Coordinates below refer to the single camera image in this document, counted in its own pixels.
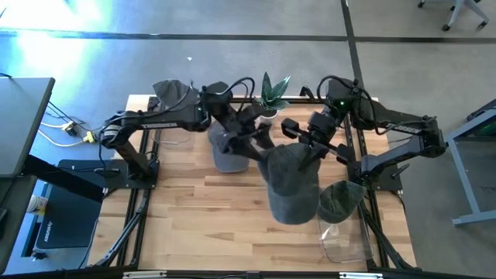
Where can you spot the black power adapter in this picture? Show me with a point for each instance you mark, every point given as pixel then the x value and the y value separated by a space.
pixel 71 128

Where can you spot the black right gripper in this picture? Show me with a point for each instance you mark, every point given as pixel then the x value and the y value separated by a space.
pixel 321 126

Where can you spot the black clamp lever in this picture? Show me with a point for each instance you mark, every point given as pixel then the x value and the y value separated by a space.
pixel 401 170

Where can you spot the clear plastic bin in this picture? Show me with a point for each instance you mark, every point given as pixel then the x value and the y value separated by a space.
pixel 345 244
pixel 174 138

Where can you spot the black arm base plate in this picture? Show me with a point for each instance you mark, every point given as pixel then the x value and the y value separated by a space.
pixel 387 182
pixel 116 182

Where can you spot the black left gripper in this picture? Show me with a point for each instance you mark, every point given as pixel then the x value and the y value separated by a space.
pixel 228 116

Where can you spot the yellow power plug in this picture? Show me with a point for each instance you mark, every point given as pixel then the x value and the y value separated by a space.
pixel 89 136

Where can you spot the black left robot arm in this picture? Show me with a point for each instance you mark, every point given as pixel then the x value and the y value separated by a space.
pixel 162 120

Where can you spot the black aluminium table frame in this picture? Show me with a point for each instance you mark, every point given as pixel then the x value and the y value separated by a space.
pixel 133 217

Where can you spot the black desk leg beam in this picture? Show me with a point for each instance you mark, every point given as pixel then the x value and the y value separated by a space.
pixel 62 176

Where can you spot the dark grey desk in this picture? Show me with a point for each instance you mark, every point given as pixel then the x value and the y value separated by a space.
pixel 11 217

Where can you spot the black table clamp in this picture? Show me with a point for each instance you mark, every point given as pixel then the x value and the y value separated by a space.
pixel 307 93

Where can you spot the grey metal table frame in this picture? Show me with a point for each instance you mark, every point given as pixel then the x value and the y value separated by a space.
pixel 463 170

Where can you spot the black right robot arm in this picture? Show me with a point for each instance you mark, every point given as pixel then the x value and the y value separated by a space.
pixel 399 124

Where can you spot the green snake plant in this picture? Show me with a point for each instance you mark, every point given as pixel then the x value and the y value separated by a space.
pixel 271 95

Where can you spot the grey office chair base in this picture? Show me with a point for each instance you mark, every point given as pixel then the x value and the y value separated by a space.
pixel 459 9

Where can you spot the white paper cup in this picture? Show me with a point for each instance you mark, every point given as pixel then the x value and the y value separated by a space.
pixel 37 204

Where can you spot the grey washed baseball cap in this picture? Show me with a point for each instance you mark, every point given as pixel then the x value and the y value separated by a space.
pixel 170 93
pixel 228 160
pixel 341 201
pixel 290 186

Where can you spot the silver frame bracket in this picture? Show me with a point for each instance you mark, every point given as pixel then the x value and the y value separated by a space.
pixel 360 276
pixel 144 274

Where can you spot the white plant pot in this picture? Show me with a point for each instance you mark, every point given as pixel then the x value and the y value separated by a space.
pixel 272 113

